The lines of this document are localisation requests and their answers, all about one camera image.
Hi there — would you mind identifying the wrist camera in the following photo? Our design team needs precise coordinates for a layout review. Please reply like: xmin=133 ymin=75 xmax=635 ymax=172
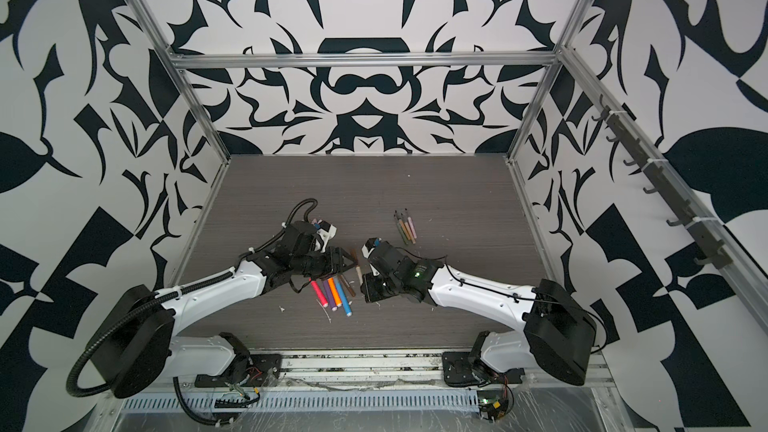
xmin=362 ymin=238 xmax=391 ymax=277
xmin=312 ymin=220 xmax=337 ymax=253

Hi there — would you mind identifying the green pen tan cap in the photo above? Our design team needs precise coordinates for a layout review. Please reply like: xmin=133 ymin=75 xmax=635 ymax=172
xmin=394 ymin=211 xmax=411 ymax=245

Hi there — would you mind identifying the purple marker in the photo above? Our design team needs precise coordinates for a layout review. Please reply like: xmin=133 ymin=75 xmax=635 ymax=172
xmin=320 ymin=280 xmax=338 ymax=311

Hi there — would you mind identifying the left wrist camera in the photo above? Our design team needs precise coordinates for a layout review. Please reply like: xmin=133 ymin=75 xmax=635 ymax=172
xmin=312 ymin=220 xmax=337 ymax=253

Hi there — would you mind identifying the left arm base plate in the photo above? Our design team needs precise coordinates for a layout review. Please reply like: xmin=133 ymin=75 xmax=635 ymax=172
xmin=194 ymin=353 xmax=283 ymax=388

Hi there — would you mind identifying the white cable duct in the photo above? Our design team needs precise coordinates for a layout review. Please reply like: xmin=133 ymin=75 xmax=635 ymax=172
xmin=119 ymin=389 xmax=481 ymax=414

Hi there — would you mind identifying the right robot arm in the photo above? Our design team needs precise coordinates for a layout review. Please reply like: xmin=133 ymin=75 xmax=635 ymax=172
xmin=361 ymin=238 xmax=602 ymax=386

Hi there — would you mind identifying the pink pen purple cap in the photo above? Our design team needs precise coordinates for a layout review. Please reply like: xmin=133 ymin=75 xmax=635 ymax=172
xmin=404 ymin=208 xmax=418 ymax=243

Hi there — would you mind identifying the blue marker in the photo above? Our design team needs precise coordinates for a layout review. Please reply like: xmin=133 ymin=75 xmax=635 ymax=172
xmin=334 ymin=278 xmax=352 ymax=317

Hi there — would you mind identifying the cream pen brown cap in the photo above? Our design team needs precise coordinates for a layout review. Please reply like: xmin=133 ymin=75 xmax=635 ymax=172
xmin=350 ymin=249 xmax=363 ymax=289

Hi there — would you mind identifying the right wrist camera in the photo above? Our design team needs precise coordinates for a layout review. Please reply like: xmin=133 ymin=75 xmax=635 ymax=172
xmin=362 ymin=238 xmax=391 ymax=277

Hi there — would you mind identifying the orange marker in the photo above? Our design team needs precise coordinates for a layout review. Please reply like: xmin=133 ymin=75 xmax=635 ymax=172
xmin=327 ymin=278 xmax=342 ymax=309

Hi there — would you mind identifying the red marker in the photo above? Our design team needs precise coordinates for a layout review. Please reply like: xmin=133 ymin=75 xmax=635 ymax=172
xmin=310 ymin=280 xmax=329 ymax=308

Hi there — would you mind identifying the tan pen ochre cap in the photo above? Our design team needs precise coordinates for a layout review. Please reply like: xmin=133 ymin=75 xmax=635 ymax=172
xmin=402 ymin=216 xmax=416 ymax=244

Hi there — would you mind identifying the brown pen green cap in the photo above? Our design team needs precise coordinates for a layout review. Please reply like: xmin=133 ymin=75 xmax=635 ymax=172
xmin=337 ymin=274 xmax=356 ymax=297

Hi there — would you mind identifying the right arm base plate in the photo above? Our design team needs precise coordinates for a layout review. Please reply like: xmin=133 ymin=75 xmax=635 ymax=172
xmin=441 ymin=352 xmax=525 ymax=388

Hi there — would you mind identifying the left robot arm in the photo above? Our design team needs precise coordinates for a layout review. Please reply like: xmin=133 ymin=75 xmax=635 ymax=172
xmin=65 ymin=198 xmax=358 ymax=427

